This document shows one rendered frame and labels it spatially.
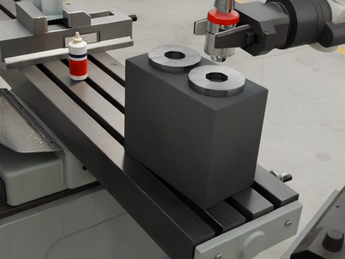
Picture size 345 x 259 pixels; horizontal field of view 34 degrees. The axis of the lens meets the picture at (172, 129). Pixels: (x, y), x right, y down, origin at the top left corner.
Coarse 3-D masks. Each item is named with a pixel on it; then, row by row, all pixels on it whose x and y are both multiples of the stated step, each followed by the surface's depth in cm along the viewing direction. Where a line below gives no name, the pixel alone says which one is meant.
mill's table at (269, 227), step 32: (0, 0) 172; (32, 0) 174; (64, 64) 136; (96, 64) 142; (32, 96) 129; (64, 96) 122; (96, 96) 123; (64, 128) 118; (96, 128) 112; (96, 160) 108; (128, 160) 103; (128, 192) 100; (160, 192) 95; (256, 192) 97; (288, 192) 97; (160, 224) 93; (192, 224) 89; (224, 224) 89; (256, 224) 91; (288, 224) 95; (192, 256) 87; (224, 256) 89
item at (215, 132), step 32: (128, 64) 95; (160, 64) 92; (192, 64) 92; (128, 96) 98; (160, 96) 91; (192, 96) 86; (224, 96) 86; (256, 96) 87; (128, 128) 102; (160, 128) 94; (192, 128) 88; (224, 128) 85; (256, 128) 91; (160, 160) 97; (192, 160) 90; (224, 160) 89; (256, 160) 96; (192, 192) 93; (224, 192) 93
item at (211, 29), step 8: (208, 24) 83; (216, 24) 82; (208, 32) 84; (216, 32) 83; (208, 40) 84; (208, 48) 85; (224, 48) 84; (232, 48) 84; (216, 56) 84; (224, 56) 84
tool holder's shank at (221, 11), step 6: (216, 0) 82; (222, 0) 81; (228, 0) 81; (234, 0) 82; (216, 6) 82; (222, 6) 81; (228, 6) 81; (234, 6) 82; (216, 12) 83; (222, 12) 82; (228, 12) 82
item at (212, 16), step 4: (208, 12) 83; (212, 12) 83; (232, 12) 84; (236, 12) 84; (208, 16) 83; (212, 16) 82; (216, 16) 82; (220, 16) 82; (224, 16) 82; (228, 16) 82; (232, 16) 82; (236, 16) 82; (208, 20) 83; (212, 20) 82; (216, 20) 82; (220, 20) 81; (224, 20) 81; (228, 20) 81; (232, 20) 82; (236, 20) 82; (220, 24) 82; (224, 24) 82; (228, 24) 82; (232, 24) 82
